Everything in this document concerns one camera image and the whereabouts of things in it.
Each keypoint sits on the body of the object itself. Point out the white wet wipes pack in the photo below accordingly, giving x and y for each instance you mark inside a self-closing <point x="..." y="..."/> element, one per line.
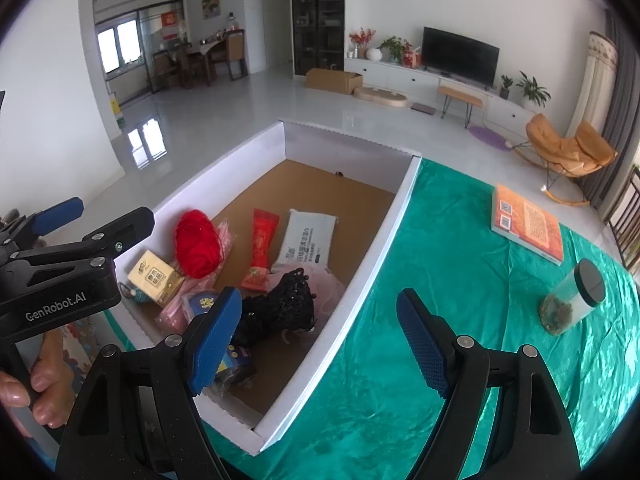
<point x="305" y="240"/>

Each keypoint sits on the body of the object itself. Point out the white round vase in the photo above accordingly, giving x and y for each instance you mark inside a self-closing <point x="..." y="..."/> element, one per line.
<point x="374" y="54"/>

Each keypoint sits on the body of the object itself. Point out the orange lounge chair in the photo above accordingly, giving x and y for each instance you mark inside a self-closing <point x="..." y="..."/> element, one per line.
<point x="555" y="140"/>

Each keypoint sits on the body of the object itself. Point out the red gift box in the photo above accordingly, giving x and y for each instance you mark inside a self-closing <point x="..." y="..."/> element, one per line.
<point x="412" y="58"/>

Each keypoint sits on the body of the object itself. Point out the wooden dining table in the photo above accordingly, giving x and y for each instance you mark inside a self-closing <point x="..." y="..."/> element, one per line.
<point x="210" y="50"/>

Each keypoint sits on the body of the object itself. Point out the red yarn ball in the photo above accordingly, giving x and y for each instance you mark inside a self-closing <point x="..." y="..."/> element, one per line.
<point x="197" y="242"/>

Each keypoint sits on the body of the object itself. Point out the white cardboard box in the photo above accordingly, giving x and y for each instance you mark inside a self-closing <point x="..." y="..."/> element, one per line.
<point x="310" y="185"/>

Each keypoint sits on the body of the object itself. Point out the wooden dining chair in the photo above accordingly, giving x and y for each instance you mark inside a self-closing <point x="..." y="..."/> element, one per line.
<point x="165" y="67"/>
<point x="236" y="50"/>

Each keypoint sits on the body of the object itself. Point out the red door sign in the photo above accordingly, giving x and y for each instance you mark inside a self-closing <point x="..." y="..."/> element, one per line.
<point x="170" y="19"/>

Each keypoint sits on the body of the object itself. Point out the pink mesh bath pouf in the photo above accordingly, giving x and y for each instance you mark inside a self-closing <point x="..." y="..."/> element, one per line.
<point x="330" y="290"/>

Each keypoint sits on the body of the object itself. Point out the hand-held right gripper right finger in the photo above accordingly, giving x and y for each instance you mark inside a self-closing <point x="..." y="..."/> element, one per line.
<point x="425" y="345"/>

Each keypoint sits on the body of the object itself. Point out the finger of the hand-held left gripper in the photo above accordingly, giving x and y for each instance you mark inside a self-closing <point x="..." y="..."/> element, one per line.
<point x="60" y="215"/>
<point x="115" y="232"/>

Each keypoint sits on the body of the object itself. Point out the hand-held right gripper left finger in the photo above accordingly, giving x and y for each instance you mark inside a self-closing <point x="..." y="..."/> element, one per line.
<point x="215" y="340"/>

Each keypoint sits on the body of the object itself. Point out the small beige box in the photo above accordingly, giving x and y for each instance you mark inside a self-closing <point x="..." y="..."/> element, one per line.
<point x="150" y="272"/>

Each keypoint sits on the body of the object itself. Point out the wooden slatted chair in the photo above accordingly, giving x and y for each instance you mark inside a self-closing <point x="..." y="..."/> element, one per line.
<point x="625" y="220"/>

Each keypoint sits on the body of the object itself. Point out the small potted plant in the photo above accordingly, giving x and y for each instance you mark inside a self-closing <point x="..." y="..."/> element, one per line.
<point x="506" y="87"/>

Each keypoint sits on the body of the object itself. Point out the grey curtain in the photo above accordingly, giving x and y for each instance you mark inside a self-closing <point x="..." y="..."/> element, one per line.
<point x="625" y="85"/>

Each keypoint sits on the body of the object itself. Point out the red flower bouquet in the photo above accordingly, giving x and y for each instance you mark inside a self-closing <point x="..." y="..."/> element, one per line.
<point x="361" y="37"/>

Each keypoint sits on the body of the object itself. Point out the black television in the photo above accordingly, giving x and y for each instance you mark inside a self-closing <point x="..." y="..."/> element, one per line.
<point x="460" y="55"/>

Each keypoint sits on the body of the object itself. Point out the yellow white container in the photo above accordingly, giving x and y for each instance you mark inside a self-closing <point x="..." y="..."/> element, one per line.
<point x="117" y="107"/>

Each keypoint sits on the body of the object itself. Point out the green satin tablecloth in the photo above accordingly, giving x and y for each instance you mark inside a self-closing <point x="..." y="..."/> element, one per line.
<point x="450" y="240"/>

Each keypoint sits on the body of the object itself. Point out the clear plastic bottle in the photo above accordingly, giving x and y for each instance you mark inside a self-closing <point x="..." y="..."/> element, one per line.
<point x="233" y="21"/>

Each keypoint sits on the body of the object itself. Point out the blue yellow trash bag pack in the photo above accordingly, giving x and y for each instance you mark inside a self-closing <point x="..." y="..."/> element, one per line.
<point x="202" y="304"/>

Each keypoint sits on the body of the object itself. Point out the framed wall painting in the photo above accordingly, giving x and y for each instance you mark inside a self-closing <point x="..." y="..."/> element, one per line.
<point x="210" y="0"/>

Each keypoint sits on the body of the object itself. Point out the person's left hand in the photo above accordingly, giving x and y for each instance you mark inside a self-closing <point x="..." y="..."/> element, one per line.
<point x="50" y="395"/>

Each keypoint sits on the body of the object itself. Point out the clear jar black lid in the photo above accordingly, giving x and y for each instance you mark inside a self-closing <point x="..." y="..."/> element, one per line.
<point x="570" y="300"/>

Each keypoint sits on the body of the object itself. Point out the dark glass display cabinet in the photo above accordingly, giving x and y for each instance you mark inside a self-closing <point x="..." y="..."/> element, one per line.
<point x="317" y="10"/>

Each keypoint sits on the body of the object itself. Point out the orange book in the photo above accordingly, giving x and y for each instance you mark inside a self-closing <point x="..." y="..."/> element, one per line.
<point x="530" y="225"/>

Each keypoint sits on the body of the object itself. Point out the grey floor scale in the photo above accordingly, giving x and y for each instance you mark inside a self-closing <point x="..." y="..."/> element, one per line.
<point x="422" y="108"/>

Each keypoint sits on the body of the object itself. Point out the wooden bench black legs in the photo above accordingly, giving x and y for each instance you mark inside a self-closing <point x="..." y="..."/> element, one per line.
<point x="460" y="95"/>

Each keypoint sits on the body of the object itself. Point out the covered standing air conditioner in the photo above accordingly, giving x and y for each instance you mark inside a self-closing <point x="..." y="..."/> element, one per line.
<point x="597" y="75"/>

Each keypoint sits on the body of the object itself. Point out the large potted plant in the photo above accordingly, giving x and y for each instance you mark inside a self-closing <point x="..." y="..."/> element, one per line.
<point x="532" y="87"/>

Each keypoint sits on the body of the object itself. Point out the purple floor mat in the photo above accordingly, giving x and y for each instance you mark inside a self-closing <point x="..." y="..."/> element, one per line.
<point x="487" y="136"/>

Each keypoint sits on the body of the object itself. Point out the white TV cabinet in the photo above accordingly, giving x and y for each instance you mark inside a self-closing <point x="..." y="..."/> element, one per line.
<point x="390" y="72"/>

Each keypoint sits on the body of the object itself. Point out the beige oval cat scratcher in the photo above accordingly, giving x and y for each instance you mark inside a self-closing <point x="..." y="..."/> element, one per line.
<point x="380" y="96"/>

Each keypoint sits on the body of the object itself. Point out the brown cardboard box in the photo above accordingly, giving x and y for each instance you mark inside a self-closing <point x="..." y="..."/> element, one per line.
<point x="330" y="80"/>

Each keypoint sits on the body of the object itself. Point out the red foil packet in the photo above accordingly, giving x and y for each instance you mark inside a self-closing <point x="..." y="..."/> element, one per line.
<point x="262" y="240"/>

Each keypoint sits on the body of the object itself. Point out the green leafy plant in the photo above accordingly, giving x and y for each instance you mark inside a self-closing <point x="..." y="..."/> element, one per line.
<point x="395" y="47"/>

